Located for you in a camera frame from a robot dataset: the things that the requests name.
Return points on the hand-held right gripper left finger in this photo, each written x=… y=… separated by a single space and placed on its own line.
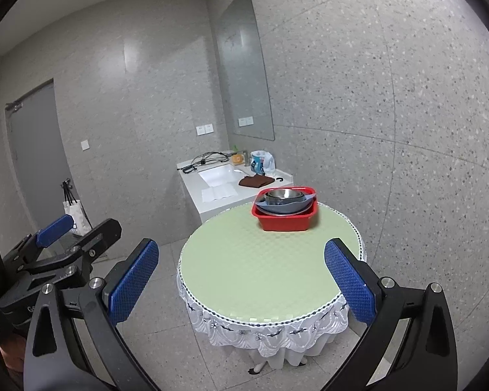
x=132 y=281

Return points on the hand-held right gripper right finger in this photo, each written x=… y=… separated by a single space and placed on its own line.
x=350 y=281

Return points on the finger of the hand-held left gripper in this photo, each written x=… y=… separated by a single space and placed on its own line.
x=55 y=229
x=102 y=234

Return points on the red plastic basin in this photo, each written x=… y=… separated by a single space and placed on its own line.
x=287 y=223

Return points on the blue square plate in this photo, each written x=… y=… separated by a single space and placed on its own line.
x=287 y=209

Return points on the large stainless steel bowl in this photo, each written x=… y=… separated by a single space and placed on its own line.
x=299 y=199

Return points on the small stainless steel bowl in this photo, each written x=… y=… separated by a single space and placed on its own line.
x=284 y=194

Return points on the white tote bag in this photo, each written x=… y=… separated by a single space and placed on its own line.
x=76 y=214

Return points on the grey door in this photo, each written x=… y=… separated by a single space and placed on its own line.
x=36 y=150

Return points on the white sink counter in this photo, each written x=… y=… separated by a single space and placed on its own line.
x=191 y=195

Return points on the green table mat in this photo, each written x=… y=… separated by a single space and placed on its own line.
x=248 y=269

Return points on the round table with green cloth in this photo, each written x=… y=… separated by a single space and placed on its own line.
x=236 y=334

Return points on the white table leg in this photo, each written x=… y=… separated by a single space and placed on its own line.
x=257 y=365

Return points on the door closer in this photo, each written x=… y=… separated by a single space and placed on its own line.
x=14 y=105

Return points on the brown cloth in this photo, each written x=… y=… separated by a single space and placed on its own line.
x=256 y=181

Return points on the white plastic bag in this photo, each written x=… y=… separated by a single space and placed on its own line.
x=264 y=163

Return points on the orange round item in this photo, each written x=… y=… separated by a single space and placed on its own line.
x=237 y=159

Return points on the metal faucet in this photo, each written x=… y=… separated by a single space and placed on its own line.
x=246 y=159

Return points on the white light switch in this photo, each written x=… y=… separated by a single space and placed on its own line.
x=85 y=144

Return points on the white wall socket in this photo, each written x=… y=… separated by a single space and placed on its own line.
x=204 y=129

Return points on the wall mirror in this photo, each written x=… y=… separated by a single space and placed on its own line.
x=244 y=73

